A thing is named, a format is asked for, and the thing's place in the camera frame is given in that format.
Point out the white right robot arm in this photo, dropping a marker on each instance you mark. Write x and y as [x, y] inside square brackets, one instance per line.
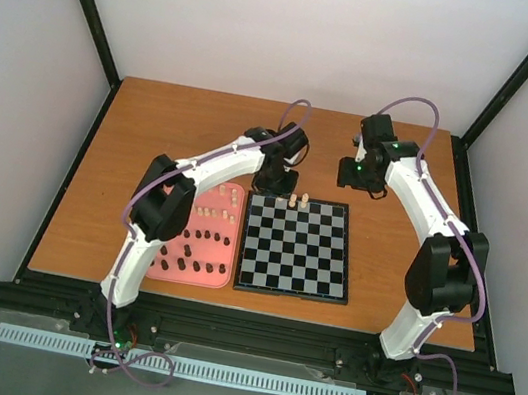
[446, 275]

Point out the light blue cable duct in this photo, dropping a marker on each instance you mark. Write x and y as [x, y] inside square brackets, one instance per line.
[185, 368]

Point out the light wooden chess piece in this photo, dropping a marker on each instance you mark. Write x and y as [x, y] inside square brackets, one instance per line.
[304, 201]
[292, 200]

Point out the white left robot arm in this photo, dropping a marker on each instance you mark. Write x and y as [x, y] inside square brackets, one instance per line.
[162, 203]

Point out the black aluminium frame rail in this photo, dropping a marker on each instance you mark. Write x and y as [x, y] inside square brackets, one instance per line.
[159, 319]

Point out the black and grey chessboard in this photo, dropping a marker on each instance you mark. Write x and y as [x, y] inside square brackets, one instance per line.
[299, 251]

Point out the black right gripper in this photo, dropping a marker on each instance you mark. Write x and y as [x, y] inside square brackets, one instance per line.
[345, 177]

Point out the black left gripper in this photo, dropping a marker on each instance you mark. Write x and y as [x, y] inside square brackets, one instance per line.
[286, 190]

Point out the pink plastic tray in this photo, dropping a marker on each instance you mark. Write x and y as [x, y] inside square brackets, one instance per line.
[205, 261]

